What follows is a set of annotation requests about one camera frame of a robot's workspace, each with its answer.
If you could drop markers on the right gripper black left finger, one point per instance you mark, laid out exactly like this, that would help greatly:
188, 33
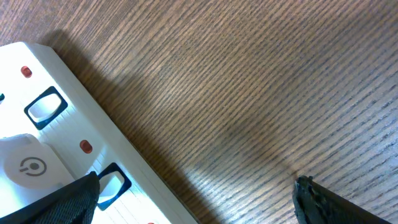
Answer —
74, 203

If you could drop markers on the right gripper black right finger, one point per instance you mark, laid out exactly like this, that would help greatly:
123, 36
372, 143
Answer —
315, 204

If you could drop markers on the white power strip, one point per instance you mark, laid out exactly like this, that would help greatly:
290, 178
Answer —
42, 97

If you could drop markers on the white USB charger plug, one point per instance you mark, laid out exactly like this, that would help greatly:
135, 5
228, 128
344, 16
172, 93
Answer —
30, 170

